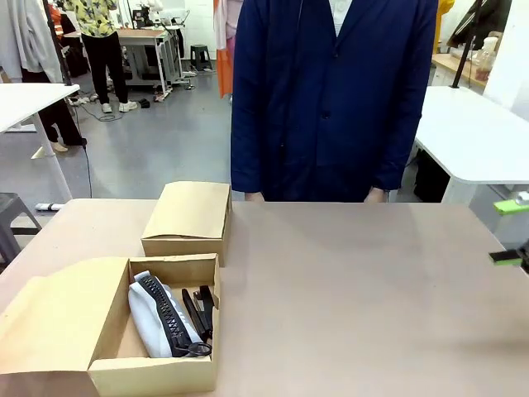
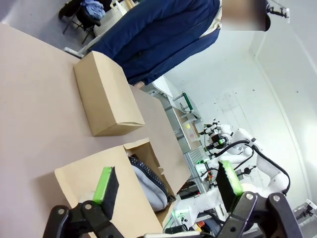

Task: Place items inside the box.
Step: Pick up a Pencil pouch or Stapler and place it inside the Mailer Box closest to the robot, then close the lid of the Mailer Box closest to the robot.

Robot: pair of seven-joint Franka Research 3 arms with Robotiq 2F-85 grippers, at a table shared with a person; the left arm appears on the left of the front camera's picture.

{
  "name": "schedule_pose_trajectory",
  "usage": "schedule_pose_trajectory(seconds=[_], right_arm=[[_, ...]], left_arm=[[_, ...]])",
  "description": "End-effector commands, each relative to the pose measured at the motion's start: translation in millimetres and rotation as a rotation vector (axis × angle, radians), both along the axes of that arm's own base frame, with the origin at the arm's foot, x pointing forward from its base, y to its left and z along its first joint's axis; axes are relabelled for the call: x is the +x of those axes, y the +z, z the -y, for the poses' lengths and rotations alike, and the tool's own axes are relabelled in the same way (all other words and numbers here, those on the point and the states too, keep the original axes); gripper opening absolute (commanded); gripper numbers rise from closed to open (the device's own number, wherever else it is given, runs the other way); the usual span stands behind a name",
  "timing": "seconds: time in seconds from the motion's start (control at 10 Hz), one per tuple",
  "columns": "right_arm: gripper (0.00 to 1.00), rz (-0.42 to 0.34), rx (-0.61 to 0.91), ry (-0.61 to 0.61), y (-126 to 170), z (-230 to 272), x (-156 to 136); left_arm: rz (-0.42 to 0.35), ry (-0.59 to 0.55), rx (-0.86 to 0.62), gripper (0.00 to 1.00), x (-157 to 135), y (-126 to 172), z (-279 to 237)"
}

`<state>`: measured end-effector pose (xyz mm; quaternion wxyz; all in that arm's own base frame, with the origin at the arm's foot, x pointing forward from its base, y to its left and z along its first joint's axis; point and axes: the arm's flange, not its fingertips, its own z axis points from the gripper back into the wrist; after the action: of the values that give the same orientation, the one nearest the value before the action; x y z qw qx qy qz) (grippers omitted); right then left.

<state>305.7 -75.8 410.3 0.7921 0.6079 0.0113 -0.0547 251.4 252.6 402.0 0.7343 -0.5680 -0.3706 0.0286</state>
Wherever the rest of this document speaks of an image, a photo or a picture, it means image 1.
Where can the person in black trousers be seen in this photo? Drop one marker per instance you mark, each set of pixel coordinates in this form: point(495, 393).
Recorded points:
point(62, 124)

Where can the black camera stand pole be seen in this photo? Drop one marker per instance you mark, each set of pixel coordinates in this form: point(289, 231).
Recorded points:
point(465, 49)

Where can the person's right hand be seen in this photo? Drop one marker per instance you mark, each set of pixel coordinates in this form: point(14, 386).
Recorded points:
point(253, 197)

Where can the person in navy blue coat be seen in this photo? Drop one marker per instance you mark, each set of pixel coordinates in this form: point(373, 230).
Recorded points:
point(330, 103)

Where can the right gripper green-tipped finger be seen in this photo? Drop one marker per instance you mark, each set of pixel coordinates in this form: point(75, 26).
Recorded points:
point(504, 257)
point(510, 205)

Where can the clear plastic bottle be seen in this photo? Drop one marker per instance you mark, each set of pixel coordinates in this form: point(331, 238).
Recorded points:
point(487, 58)

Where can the grey pencil case black zipper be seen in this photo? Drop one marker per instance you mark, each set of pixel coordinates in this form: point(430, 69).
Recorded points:
point(153, 318)

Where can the black plastic step stool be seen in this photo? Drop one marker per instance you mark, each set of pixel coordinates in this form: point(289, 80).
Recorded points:
point(201, 55)

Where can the open brown cardboard box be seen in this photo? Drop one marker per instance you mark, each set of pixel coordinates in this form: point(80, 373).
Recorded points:
point(74, 331)

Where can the person in yellow patterned shirt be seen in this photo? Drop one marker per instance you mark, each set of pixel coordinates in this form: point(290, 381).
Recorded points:
point(101, 41)

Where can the white desk with thin legs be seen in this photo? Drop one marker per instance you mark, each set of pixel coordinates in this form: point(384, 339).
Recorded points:
point(29, 99)

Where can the hanging yellow garment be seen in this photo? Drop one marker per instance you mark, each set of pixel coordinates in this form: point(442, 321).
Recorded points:
point(444, 20)

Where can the white desk with rounded corner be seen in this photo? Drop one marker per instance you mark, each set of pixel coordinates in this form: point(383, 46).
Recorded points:
point(475, 136)

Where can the hanging black jacket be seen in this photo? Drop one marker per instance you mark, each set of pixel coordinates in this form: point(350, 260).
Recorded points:
point(487, 20)

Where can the hanging orange garment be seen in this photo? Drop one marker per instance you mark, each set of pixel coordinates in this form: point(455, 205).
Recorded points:
point(225, 74)

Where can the grey metal stool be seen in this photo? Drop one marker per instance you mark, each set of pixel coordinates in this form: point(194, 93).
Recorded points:
point(12, 223)

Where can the white power strip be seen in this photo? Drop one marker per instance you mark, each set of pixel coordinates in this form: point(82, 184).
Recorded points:
point(49, 206)

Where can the person's left hand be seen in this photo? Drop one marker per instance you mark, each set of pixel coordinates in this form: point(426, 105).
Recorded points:
point(375, 195)

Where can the grey workbench with shelf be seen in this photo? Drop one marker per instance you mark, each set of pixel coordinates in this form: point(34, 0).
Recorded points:
point(144, 49)

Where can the brown cardboard box with lid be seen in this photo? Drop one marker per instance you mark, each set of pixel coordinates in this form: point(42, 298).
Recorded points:
point(190, 215)

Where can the black stapler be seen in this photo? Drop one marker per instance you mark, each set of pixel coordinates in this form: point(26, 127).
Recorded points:
point(198, 310)

